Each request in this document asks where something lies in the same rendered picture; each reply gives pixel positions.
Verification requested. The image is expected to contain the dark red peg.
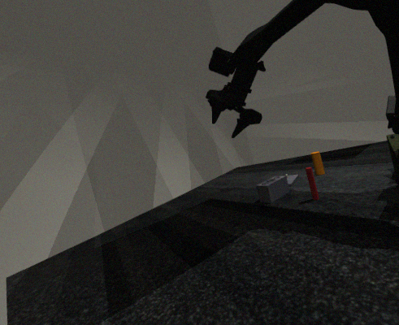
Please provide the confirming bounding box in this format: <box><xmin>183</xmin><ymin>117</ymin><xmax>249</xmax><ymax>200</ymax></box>
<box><xmin>305</xmin><ymin>167</ymin><xmax>319</xmax><ymax>200</ymax></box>

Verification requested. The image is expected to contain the orange cylinder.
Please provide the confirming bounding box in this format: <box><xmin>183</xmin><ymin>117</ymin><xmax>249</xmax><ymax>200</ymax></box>
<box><xmin>311</xmin><ymin>152</ymin><xmax>325</xmax><ymax>176</ymax></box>

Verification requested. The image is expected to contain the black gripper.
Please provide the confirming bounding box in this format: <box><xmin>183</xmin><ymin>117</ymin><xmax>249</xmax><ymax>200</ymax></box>
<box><xmin>206</xmin><ymin>79</ymin><xmax>262</xmax><ymax>138</ymax></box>

